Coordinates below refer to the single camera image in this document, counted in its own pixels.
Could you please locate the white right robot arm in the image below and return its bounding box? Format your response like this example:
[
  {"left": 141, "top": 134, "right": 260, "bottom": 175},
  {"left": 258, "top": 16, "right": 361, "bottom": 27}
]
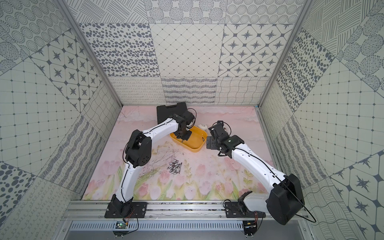
[{"left": 209, "top": 121, "right": 305, "bottom": 225}]

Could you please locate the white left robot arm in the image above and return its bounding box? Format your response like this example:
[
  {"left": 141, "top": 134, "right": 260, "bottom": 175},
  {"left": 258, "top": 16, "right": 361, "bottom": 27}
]
[{"left": 113, "top": 110, "right": 196, "bottom": 205}]

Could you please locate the yellow plastic storage box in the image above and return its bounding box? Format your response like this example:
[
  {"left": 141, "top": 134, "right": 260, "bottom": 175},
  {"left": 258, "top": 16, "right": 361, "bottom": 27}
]
[{"left": 170, "top": 127, "right": 208, "bottom": 153}]

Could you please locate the white pipe tee fitting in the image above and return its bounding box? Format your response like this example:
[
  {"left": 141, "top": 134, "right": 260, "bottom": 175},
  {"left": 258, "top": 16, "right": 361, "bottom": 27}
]
[{"left": 198, "top": 124, "right": 208, "bottom": 131}]

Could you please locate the black plastic tool case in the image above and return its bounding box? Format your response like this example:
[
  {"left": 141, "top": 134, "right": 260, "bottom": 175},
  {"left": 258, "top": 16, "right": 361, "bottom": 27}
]
[{"left": 156, "top": 102, "right": 187, "bottom": 124}]

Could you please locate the pile of metal bits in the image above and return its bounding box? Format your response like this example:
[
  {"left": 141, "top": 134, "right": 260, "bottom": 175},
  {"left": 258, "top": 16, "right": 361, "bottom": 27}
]
[{"left": 167, "top": 159, "right": 183, "bottom": 175}]

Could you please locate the small green circuit board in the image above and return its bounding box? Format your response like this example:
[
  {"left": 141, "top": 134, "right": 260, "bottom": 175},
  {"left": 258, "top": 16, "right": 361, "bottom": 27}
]
[{"left": 116, "top": 222, "right": 127, "bottom": 229}]

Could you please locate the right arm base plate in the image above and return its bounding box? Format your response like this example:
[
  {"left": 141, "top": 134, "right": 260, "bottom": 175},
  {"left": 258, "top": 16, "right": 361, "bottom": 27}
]
[{"left": 223, "top": 200, "right": 266, "bottom": 218}]

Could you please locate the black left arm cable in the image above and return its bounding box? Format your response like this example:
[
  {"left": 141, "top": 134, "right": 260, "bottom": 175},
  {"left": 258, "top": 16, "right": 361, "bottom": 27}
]
[{"left": 119, "top": 119, "right": 178, "bottom": 205}]

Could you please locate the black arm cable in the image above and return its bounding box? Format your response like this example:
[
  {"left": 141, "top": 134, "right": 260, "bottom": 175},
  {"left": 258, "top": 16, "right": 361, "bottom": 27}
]
[
  {"left": 119, "top": 119, "right": 178, "bottom": 205},
  {"left": 236, "top": 146, "right": 317, "bottom": 224}
]

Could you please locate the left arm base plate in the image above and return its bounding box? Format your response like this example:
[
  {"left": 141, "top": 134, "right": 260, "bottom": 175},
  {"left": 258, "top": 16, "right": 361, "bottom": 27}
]
[{"left": 105, "top": 194, "right": 148, "bottom": 219}]

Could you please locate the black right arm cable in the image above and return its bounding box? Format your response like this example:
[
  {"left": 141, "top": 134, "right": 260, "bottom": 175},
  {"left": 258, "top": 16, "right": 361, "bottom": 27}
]
[{"left": 236, "top": 146, "right": 317, "bottom": 224}]

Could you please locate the aluminium mounting rail frame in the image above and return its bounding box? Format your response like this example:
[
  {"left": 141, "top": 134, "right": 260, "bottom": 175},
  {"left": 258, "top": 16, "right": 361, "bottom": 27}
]
[{"left": 62, "top": 179, "right": 310, "bottom": 232}]

